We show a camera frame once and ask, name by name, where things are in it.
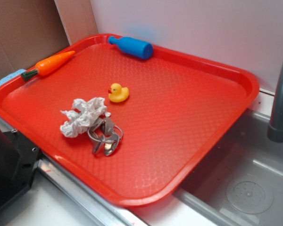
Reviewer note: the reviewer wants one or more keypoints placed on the grey toy sink basin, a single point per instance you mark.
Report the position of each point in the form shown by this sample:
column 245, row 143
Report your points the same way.
column 240, row 181

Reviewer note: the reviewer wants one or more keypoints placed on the blue sponge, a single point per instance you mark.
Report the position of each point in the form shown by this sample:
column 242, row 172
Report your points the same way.
column 11, row 76

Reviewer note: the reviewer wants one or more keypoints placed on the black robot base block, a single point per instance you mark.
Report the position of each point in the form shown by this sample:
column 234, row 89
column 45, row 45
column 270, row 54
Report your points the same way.
column 18, row 161

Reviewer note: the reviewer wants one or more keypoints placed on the red plastic tray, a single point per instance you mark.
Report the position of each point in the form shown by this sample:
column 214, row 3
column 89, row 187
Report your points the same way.
column 179, row 106

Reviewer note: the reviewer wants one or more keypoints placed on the yellow rubber duck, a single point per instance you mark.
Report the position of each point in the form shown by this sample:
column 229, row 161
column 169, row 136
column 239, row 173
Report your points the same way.
column 117, row 93

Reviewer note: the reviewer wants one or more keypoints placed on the brown cardboard panel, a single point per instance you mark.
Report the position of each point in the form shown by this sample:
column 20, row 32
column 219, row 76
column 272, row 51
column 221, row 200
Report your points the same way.
column 30, row 30

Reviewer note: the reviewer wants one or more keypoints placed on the silver metal key bunch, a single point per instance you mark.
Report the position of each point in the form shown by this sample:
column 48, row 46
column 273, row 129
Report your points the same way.
column 105, row 136

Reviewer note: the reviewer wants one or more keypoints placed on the blue toy bottle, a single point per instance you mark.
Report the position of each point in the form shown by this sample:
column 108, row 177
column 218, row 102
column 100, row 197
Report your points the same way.
column 134, row 47

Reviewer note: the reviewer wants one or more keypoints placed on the orange toy carrot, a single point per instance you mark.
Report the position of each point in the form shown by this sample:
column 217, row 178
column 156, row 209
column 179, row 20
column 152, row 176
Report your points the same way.
column 48, row 65

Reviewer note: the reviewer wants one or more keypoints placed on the crumpled white paper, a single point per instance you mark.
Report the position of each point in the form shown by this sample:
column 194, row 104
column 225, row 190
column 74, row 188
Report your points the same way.
column 82, row 116

